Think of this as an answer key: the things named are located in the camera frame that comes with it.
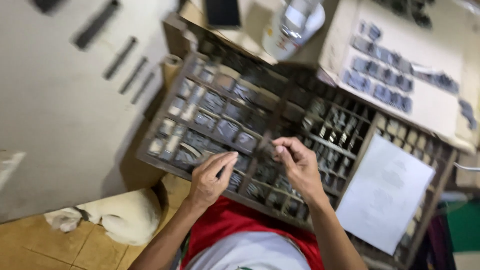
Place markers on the person's left hand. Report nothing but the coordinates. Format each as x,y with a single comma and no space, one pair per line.
204,182

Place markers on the person's right hand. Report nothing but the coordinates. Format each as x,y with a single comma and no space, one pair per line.
302,168

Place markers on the person's left fingers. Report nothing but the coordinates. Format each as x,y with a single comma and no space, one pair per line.
223,159

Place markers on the person's right fingers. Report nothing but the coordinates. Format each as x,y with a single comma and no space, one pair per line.
285,144

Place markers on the wooden type case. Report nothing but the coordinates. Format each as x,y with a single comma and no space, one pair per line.
277,108

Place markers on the heaps of grey metal type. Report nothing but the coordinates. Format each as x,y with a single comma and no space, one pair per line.
213,101

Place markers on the person's red white shirt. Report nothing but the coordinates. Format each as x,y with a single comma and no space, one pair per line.
240,232

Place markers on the brown cardboard roll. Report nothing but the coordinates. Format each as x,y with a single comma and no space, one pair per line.
171,69

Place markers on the white paper sheet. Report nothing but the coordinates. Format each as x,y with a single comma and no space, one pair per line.
382,195

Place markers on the rows of grey type blocks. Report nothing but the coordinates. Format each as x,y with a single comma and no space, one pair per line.
382,92

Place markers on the white dog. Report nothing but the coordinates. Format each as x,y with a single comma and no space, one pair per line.
127,217

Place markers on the clear plastic bottle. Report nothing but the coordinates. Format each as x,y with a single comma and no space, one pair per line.
290,28

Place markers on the black phone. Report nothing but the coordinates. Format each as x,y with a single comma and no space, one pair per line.
222,13

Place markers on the beige tray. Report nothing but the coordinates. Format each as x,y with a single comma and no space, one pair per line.
438,108

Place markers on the white drawer cabinet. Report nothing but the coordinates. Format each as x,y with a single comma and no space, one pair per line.
56,112

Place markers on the dark purple cloth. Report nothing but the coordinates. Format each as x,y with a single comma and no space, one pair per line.
435,242

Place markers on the green mat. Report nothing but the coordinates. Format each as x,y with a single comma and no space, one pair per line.
465,225

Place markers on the dark wooden frame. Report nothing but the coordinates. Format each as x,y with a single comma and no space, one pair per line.
174,35

